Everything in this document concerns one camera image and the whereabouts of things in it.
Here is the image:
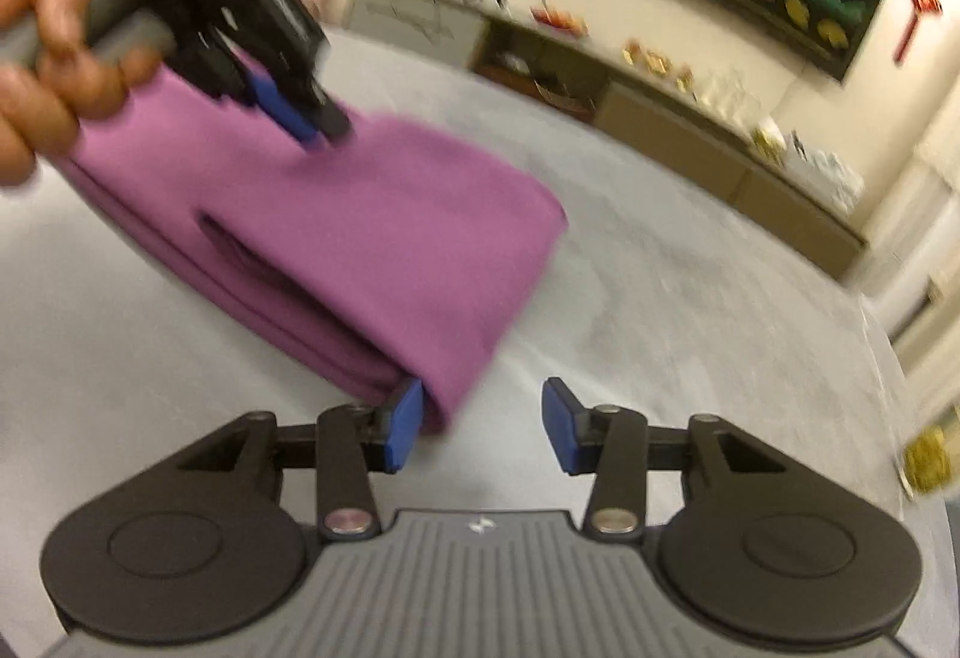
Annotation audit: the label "glass jar with yellow contents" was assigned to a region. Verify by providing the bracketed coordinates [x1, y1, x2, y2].
[900, 428, 960, 500]

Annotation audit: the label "red flat box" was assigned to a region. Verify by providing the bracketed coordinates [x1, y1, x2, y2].
[531, 4, 591, 35]

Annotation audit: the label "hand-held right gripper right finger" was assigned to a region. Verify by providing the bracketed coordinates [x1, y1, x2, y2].
[543, 376, 785, 543]

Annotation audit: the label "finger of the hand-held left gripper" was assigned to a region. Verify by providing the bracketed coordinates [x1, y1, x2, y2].
[289, 69, 355, 143]
[246, 69, 317, 148]

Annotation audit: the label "low brown sideboard cabinet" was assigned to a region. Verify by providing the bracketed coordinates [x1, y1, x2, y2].
[345, 0, 871, 288]

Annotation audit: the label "person's left hand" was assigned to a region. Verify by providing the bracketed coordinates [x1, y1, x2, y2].
[0, 0, 163, 188]

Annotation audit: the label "cream curtain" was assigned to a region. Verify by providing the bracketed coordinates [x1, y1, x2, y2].
[862, 110, 960, 374]

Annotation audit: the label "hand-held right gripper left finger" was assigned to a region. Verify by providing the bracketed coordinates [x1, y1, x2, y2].
[178, 378, 425, 543]

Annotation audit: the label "white plastic bags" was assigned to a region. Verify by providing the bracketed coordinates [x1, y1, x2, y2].
[791, 131, 865, 218]

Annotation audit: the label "purple garment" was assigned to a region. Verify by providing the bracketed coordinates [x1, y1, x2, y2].
[64, 47, 569, 438]

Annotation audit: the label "red and yellow gift boxes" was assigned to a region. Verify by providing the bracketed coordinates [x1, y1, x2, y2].
[621, 37, 696, 95]

